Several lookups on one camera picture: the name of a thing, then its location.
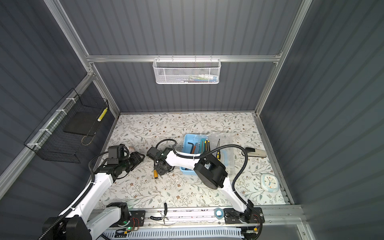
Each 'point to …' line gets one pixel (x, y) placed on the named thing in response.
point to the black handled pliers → (163, 217)
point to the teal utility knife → (202, 146)
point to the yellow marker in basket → (100, 118)
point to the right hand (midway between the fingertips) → (164, 170)
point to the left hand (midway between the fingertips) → (142, 157)
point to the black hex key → (192, 147)
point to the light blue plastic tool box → (195, 139)
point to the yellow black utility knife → (207, 145)
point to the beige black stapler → (252, 152)
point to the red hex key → (194, 148)
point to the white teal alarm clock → (269, 183)
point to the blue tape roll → (215, 210)
